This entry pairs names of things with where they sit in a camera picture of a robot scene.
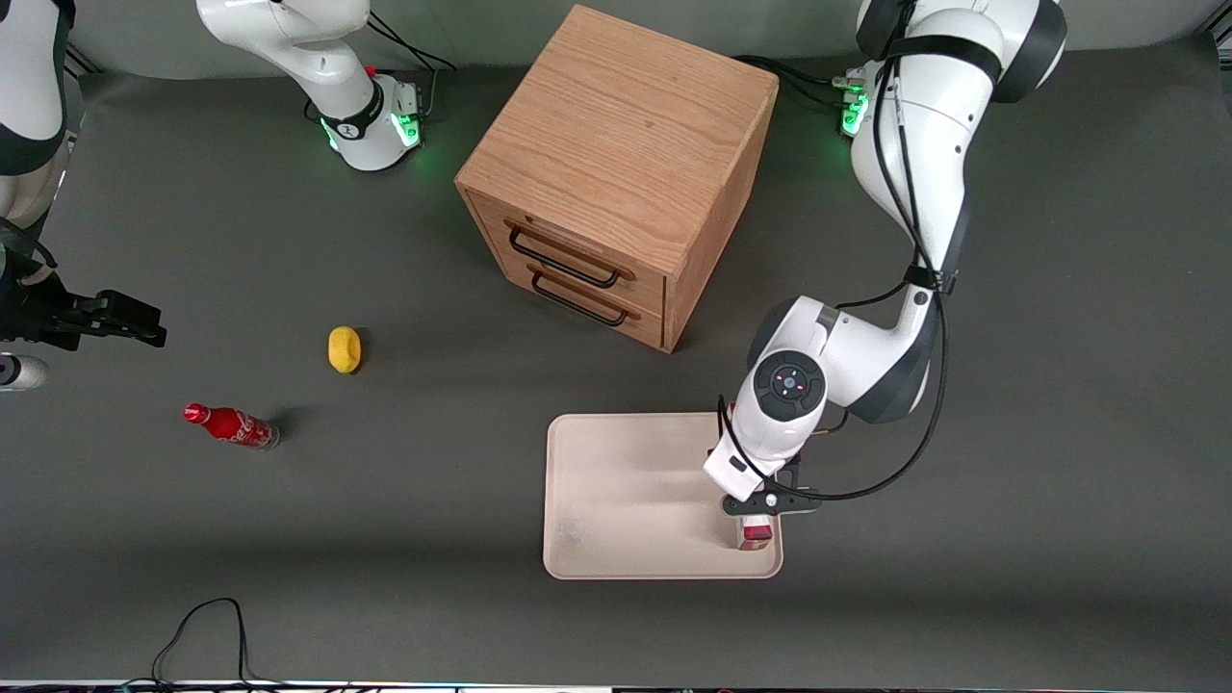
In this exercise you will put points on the red cookie box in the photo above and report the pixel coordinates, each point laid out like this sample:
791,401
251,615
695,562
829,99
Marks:
757,537

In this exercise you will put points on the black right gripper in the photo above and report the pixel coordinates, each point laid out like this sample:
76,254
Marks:
37,313

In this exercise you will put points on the red cola bottle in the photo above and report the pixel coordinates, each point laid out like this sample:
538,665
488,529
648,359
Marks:
231,425

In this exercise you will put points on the beige plastic tray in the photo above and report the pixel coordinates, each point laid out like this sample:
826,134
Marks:
635,496

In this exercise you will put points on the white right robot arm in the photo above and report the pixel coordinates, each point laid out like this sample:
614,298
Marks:
327,67

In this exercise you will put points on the wooden drawer cabinet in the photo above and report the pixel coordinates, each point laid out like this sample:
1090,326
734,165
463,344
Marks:
616,125

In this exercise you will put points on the yellow lemon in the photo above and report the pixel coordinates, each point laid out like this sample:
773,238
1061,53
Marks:
344,348

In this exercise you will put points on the wooden drawer front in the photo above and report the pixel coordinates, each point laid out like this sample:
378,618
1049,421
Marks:
650,327
650,289

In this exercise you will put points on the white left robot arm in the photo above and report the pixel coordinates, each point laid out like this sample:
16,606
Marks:
924,144

